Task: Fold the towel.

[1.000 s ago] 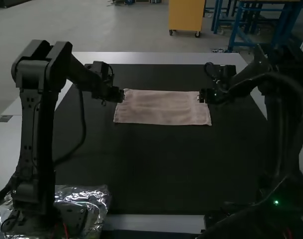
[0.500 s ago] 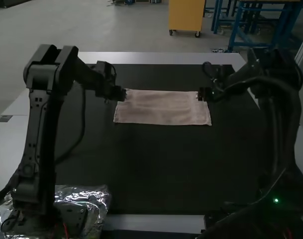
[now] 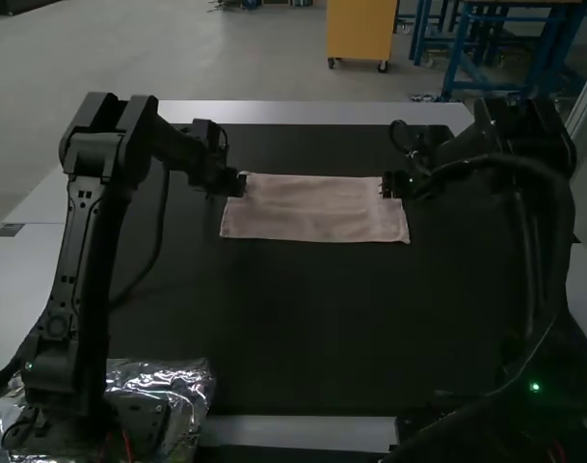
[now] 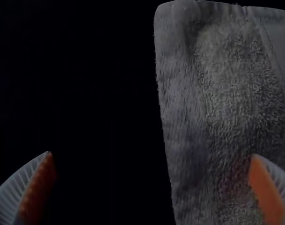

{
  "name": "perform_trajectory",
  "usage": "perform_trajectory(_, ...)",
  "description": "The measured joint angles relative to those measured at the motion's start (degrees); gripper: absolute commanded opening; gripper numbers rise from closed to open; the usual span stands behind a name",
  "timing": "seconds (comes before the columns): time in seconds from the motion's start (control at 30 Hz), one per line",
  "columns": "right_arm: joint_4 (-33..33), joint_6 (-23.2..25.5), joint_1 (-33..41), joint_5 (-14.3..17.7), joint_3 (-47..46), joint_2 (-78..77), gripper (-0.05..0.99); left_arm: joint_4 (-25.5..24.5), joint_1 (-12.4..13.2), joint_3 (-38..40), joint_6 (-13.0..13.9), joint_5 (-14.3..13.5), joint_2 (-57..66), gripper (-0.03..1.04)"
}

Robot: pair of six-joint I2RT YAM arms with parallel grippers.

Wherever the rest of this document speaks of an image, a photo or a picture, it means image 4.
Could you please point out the black mat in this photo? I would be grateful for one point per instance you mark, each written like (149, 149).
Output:
(90, 89)

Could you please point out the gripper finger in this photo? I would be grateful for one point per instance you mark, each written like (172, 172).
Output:
(271, 192)
(14, 197)

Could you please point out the pale towel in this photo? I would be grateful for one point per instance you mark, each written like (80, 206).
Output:
(217, 105)

